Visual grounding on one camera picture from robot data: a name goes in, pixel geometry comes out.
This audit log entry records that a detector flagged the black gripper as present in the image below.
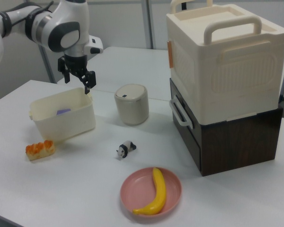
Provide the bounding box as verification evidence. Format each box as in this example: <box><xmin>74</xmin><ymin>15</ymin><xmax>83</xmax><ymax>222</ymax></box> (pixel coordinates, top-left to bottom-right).
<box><xmin>57</xmin><ymin>54</ymin><xmax>97</xmax><ymax>95</ymax></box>

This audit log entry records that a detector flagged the white plastic open box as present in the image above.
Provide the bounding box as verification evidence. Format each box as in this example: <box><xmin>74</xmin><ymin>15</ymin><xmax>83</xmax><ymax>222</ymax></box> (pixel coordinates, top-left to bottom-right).
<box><xmin>29</xmin><ymin>87</ymin><xmax>97</xmax><ymax>142</ymax></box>

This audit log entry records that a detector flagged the dark wood drawer box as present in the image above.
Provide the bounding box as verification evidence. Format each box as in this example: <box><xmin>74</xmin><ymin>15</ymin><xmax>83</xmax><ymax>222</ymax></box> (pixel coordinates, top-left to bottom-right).
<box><xmin>169</xmin><ymin>78</ymin><xmax>284</xmax><ymax>177</ymax></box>

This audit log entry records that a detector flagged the beige lidded trash can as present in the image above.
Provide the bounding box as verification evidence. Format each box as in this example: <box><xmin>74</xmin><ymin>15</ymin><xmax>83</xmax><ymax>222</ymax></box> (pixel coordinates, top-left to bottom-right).
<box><xmin>114</xmin><ymin>83</ymin><xmax>150</xmax><ymax>126</ymax></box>

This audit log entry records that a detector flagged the toy bread with orange topping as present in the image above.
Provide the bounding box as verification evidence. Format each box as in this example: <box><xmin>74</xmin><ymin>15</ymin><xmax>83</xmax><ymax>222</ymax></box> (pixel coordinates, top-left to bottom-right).
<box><xmin>25</xmin><ymin>140</ymin><xmax>55</xmax><ymax>161</ymax></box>

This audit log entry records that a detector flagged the panda figurine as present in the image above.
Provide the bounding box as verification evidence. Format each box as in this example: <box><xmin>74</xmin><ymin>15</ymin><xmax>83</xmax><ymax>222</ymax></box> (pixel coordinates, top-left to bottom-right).
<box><xmin>116</xmin><ymin>140</ymin><xmax>137</xmax><ymax>159</ymax></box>

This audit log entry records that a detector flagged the pink plate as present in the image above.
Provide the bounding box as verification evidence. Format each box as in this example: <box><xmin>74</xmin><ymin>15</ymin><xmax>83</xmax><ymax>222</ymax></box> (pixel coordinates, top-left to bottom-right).
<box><xmin>120</xmin><ymin>166</ymin><xmax>182</xmax><ymax>216</ymax></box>

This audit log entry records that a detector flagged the yellow toy banana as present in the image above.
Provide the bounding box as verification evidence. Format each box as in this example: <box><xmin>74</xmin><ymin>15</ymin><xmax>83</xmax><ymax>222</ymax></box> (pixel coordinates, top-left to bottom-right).
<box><xmin>132</xmin><ymin>167</ymin><xmax>168</xmax><ymax>209</ymax></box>

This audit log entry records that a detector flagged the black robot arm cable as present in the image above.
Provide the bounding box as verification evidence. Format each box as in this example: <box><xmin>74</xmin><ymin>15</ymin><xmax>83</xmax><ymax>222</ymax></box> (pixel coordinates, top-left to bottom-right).
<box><xmin>4</xmin><ymin>1</ymin><xmax>55</xmax><ymax>26</ymax></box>

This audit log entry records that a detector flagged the white drawer handle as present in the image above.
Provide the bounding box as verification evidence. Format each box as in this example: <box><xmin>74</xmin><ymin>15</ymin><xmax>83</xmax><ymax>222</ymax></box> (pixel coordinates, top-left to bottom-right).
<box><xmin>169</xmin><ymin>96</ymin><xmax>194</xmax><ymax>130</ymax></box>

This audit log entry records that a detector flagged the cream storage container with handles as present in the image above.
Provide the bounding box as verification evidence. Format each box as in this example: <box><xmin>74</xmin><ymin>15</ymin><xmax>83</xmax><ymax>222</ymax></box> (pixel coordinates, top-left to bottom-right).
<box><xmin>166</xmin><ymin>0</ymin><xmax>284</xmax><ymax>123</ymax></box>

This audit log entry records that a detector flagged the black cable behind drawer box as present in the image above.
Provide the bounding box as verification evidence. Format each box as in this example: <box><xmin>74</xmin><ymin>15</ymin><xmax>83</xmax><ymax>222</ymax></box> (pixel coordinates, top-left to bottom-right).
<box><xmin>278</xmin><ymin>94</ymin><xmax>284</xmax><ymax>119</ymax></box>

